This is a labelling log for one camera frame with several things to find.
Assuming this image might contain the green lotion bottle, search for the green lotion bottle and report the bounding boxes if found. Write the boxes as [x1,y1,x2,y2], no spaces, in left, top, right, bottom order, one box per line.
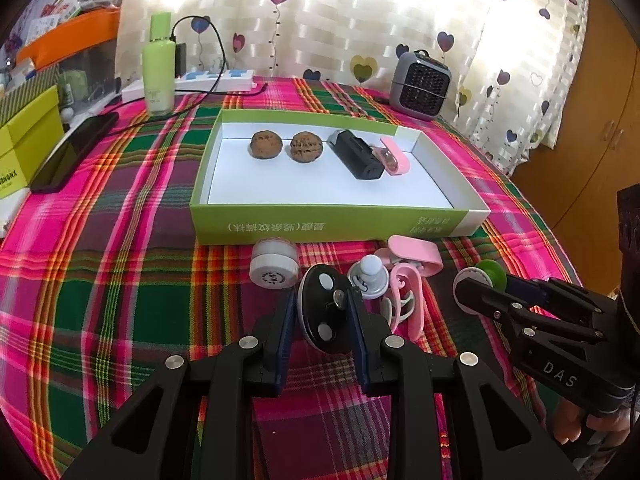
[142,11,177,116]

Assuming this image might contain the orange storage box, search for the orange storage box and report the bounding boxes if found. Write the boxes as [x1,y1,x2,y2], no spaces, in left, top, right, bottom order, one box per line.
[17,7,121,68]

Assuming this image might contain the black smartphone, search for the black smartphone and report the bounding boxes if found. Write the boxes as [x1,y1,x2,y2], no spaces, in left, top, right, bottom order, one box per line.
[30,111,120,193]

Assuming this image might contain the pink hair clip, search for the pink hair clip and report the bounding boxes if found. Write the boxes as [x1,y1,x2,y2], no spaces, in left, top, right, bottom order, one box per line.
[387,235,445,277]
[372,136,410,177]

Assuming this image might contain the green and white round disc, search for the green and white round disc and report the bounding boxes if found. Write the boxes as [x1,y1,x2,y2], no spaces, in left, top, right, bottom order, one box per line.
[452,259,508,311]

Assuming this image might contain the green chevron striped box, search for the green chevron striped box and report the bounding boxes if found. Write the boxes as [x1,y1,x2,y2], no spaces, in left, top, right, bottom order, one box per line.
[0,67,60,126]

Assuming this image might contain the brown walnut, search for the brown walnut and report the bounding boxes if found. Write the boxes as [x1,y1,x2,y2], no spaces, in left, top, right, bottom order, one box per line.
[290,131,326,163]
[249,131,283,160]

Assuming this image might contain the yellow-green gift box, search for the yellow-green gift box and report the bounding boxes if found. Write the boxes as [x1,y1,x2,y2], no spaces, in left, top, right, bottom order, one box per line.
[0,85,66,201]

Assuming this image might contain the person's right hand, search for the person's right hand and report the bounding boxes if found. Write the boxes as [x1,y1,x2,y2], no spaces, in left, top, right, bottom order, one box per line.
[552,399,633,446]

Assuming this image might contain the white power strip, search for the white power strip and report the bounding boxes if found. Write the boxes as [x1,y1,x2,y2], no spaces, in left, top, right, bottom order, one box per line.
[121,69,256,103]

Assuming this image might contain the white round jar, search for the white round jar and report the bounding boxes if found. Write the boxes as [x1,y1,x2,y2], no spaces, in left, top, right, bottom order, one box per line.
[249,239,300,289]

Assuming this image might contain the pink and white clip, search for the pink and white clip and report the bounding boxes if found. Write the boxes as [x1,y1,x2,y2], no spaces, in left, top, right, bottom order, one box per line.
[382,265,426,343]

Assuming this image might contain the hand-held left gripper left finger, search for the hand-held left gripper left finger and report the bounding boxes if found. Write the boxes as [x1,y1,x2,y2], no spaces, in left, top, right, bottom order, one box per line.
[60,287,301,480]

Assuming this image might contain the heart print curtain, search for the heart print curtain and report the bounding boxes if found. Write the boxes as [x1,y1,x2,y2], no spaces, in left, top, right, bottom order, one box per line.
[120,0,591,176]

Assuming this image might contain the small grey heater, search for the small grey heater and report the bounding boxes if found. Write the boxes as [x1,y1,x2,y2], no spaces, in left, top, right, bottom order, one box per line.
[390,50,452,121]

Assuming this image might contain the black rectangular device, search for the black rectangular device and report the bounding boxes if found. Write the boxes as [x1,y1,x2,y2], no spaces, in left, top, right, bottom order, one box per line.
[332,130,385,181]

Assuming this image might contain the white knob stand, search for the white knob stand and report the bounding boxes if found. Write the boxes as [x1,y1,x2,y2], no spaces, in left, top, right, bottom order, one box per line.
[347,255,388,301]

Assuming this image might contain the wooden cabinet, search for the wooden cabinet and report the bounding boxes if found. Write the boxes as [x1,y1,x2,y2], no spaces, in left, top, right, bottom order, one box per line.
[512,0,640,301]

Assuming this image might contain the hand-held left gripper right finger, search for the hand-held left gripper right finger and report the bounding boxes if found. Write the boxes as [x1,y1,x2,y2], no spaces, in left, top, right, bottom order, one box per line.
[345,287,583,480]

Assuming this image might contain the black cable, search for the black cable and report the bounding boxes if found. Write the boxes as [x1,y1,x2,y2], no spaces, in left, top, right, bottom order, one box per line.
[107,15,271,136]

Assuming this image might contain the black oval disc with buttons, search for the black oval disc with buttons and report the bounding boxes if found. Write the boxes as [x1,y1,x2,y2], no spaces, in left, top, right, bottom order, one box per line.
[297,265,358,356]

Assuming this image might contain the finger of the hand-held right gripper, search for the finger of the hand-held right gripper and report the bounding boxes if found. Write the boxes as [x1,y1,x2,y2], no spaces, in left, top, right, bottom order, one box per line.
[505,276,621,329]
[452,276,608,344]

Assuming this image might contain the green cardboard box tray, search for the green cardboard box tray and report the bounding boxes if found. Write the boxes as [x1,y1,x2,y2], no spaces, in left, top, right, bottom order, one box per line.
[189,107,492,246]

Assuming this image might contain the pink green plaid tablecloth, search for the pink green plaid tablecloth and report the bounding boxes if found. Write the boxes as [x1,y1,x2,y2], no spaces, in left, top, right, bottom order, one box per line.
[0,76,583,480]

